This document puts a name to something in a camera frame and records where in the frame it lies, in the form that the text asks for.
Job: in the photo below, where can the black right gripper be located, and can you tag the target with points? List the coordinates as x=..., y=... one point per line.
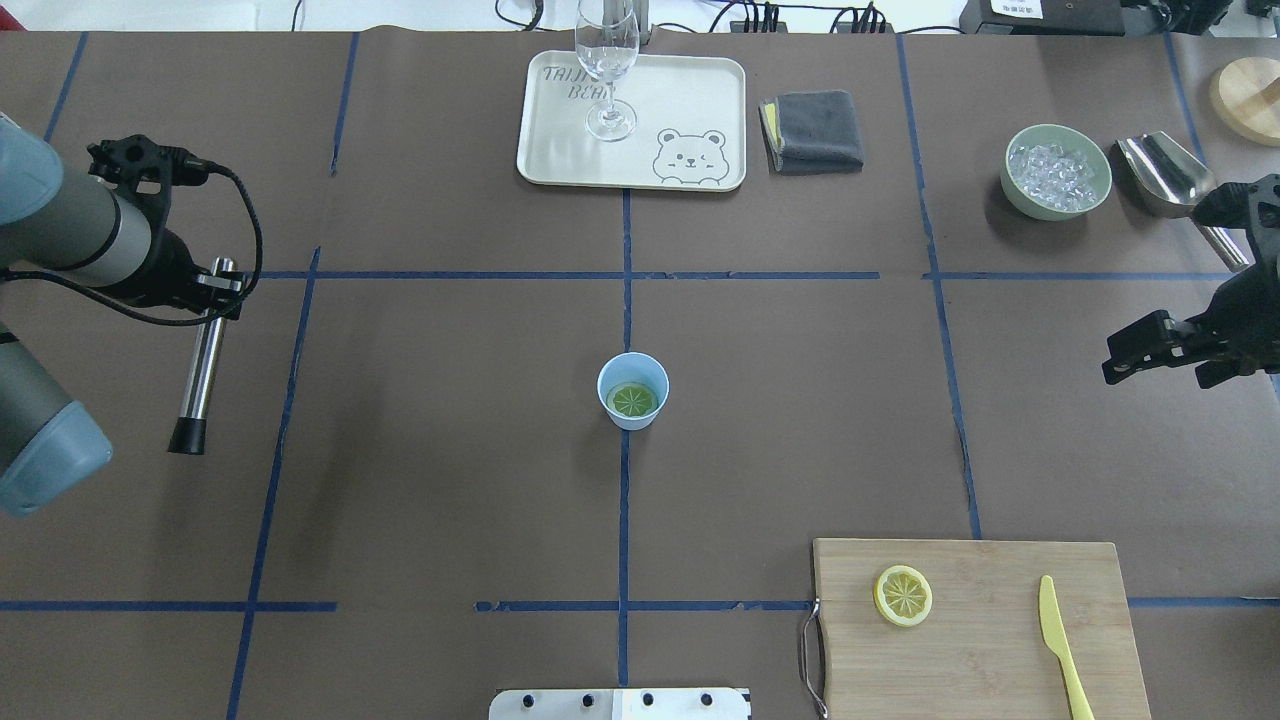
x=1252, y=318

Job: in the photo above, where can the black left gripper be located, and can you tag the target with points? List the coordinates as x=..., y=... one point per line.
x=172, y=268

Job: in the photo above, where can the steel muddler black tip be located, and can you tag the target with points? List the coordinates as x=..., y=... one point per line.
x=190, y=429

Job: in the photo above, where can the yellow lemon slice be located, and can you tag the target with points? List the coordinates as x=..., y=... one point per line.
x=903, y=596

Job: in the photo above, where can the green lime slice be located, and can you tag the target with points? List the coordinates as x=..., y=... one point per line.
x=632, y=400

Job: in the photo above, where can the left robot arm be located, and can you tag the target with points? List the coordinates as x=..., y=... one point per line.
x=102, y=234

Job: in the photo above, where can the wooden cup tree stand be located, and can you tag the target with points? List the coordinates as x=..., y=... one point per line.
x=1245, y=95

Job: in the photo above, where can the light blue plastic cup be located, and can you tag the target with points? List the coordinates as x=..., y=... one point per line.
x=633, y=367

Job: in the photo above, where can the steel ice scoop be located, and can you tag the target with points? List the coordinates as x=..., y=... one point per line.
x=1171, y=180

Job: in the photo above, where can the green bowl of ice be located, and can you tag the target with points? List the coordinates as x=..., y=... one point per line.
x=1054, y=173

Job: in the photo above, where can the yellow plastic knife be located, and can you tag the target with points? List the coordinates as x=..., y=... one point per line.
x=1056, y=640

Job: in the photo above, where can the bamboo cutting board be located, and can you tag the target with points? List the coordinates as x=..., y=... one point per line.
x=980, y=653

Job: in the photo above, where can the folded grey cloth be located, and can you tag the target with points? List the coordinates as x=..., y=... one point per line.
x=810, y=133

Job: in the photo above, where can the clear wine glass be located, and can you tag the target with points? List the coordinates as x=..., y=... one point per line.
x=607, y=41

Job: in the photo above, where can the cream bear serving tray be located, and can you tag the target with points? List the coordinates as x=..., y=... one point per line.
x=691, y=132

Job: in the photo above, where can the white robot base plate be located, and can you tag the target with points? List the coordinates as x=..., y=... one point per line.
x=623, y=703

